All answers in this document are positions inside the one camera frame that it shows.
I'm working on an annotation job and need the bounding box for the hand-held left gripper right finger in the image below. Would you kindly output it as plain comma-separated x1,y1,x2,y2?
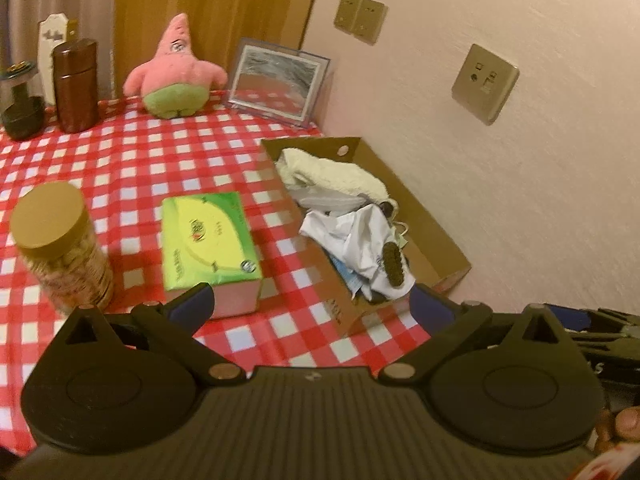
375,282,568,386

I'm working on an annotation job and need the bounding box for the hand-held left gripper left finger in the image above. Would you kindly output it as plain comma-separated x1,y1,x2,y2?
62,282,248,387

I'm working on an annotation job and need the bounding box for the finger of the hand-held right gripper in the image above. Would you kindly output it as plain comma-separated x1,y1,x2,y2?
570,331,640,357
542,302,640,333

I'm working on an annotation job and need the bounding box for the brown hair scrunchie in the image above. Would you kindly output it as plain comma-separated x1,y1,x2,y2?
380,241,404,289

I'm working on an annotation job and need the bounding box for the cardboard box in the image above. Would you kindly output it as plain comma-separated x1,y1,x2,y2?
260,136,472,338

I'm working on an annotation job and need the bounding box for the blue face mask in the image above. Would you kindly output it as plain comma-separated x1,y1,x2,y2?
331,259,367,292

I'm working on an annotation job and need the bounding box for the white face mask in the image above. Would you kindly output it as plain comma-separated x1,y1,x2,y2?
299,205,416,303

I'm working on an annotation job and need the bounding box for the white fluffy cloth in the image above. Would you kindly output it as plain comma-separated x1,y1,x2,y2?
277,149,391,200

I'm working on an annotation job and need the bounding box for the person's right hand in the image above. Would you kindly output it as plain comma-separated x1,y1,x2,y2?
595,405,640,447

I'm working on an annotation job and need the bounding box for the green tissue box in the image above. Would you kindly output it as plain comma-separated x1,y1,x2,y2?
161,191,264,320

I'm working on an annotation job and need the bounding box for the red white patterned cloth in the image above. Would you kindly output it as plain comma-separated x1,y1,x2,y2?
570,442,640,480

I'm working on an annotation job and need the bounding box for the peanut jar with gold lid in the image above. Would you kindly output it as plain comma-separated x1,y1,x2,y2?
10,182,115,317

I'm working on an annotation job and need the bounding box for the red checkered tablecloth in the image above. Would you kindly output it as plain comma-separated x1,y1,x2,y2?
0,90,436,456

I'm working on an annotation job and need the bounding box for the pink starfish plush toy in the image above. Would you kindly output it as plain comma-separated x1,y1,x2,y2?
123,14,228,121

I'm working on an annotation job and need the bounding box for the brown cylindrical canister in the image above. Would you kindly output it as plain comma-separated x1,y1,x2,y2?
52,38,100,134

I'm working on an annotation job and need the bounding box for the glass grinder with dark base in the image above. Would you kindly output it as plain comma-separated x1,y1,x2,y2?
0,61,47,142

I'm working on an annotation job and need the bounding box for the large gold wall socket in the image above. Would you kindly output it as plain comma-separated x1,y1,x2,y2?
451,43,520,126

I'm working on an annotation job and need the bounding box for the clear picture frame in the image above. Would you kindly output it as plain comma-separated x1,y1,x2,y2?
222,37,332,128

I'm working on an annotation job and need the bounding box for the small gold wall socket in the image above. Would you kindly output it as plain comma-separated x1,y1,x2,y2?
352,0,388,45
334,0,362,32

